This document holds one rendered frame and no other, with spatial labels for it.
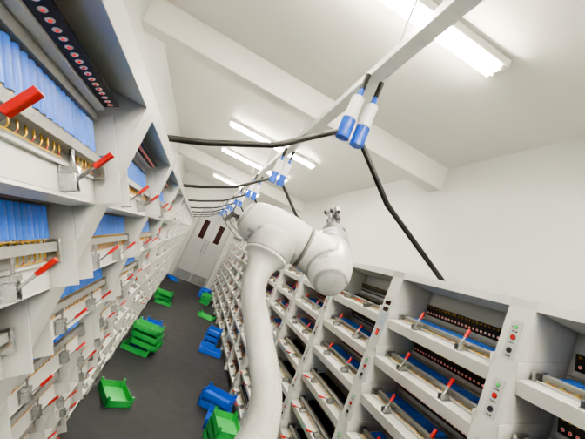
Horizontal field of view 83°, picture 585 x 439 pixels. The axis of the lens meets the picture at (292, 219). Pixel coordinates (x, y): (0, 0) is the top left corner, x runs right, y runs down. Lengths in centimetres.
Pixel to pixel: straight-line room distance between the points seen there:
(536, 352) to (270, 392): 91
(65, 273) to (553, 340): 138
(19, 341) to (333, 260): 66
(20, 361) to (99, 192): 37
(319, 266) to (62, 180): 49
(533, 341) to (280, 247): 90
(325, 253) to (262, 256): 14
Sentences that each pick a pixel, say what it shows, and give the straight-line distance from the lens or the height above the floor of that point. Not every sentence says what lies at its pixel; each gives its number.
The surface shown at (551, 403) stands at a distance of 126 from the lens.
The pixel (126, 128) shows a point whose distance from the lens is 84.
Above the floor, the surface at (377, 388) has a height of 112.
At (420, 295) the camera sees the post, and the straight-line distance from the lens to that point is 191.
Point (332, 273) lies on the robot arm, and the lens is 72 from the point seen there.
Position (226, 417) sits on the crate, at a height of 17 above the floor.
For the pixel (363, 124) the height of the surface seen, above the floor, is 218.
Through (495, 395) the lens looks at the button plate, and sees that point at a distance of 134.
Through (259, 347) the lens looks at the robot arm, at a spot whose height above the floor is 132.
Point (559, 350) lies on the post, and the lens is 143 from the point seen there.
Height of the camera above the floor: 149
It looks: 8 degrees up
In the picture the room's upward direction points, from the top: 23 degrees clockwise
